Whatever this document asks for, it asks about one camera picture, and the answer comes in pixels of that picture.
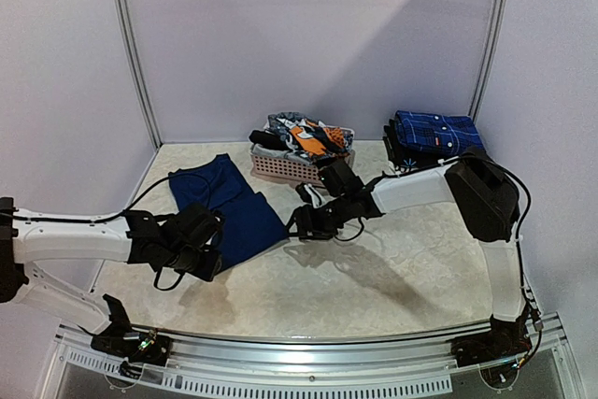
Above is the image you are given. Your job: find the navy blue Mickey t-shirt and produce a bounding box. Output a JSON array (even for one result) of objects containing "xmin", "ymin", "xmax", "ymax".
[{"xmin": 168, "ymin": 154, "xmax": 289, "ymax": 271}]

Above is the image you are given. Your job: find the orange patterned garment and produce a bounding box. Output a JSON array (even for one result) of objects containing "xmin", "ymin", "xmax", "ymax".
[{"xmin": 265, "ymin": 112, "xmax": 354, "ymax": 164}]

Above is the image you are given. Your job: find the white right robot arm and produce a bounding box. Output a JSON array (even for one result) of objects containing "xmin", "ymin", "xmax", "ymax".
[{"xmin": 286, "ymin": 149, "xmax": 530, "ymax": 358}]

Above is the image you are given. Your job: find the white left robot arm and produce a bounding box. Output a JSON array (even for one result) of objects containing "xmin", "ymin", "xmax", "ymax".
[{"xmin": 1, "ymin": 197, "xmax": 224, "ymax": 356}]

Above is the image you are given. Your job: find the pink perforated plastic basket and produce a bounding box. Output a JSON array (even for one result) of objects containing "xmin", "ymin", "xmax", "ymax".
[{"xmin": 249, "ymin": 146, "xmax": 354, "ymax": 187}]

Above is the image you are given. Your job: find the black folded printed garment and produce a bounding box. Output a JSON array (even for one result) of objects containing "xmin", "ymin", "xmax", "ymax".
[{"xmin": 382, "ymin": 120, "xmax": 451, "ymax": 173}]

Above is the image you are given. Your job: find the grey folded garment in basket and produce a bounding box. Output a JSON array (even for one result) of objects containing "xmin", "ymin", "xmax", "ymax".
[{"xmin": 250, "ymin": 144, "xmax": 304, "ymax": 163}]

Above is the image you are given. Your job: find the black garment in basket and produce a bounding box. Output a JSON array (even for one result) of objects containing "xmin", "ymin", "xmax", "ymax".
[{"xmin": 249, "ymin": 130, "xmax": 288, "ymax": 150}]

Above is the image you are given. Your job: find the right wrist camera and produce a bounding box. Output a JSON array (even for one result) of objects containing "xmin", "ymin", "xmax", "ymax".
[{"xmin": 295, "ymin": 182, "xmax": 326, "ymax": 208}]

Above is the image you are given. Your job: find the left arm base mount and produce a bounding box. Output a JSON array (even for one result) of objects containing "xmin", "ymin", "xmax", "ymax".
[{"xmin": 91, "ymin": 294, "xmax": 173, "ymax": 379}]

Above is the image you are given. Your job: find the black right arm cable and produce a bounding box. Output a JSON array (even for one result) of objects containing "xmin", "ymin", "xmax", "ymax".
[{"xmin": 335, "ymin": 155, "xmax": 543, "ymax": 325}]

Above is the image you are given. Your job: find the aluminium front rail frame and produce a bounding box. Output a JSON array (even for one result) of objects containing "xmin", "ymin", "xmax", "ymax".
[{"xmin": 39, "ymin": 314, "xmax": 586, "ymax": 398}]

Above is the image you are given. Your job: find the right aluminium corner post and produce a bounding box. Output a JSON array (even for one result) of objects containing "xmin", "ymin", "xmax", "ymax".
[{"xmin": 468, "ymin": 0, "xmax": 506, "ymax": 122}]

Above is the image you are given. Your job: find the aluminium corner post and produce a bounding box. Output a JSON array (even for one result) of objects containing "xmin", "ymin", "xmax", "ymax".
[
  {"xmin": 114, "ymin": 0, "xmax": 163, "ymax": 150},
  {"xmin": 468, "ymin": 0, "xmax": 506, "ymax": 122}
]

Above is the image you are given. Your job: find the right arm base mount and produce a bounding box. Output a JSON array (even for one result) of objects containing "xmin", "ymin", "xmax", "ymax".
[{"xmin": 449, "ymin": 311, "xmax": 544, "ymax": 391}]

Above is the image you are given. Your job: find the left aluminium corner post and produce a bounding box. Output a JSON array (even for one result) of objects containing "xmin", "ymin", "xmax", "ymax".
[{"xmin": 114, "ymin": 0, "xmax": 163, "ymax": 150}]

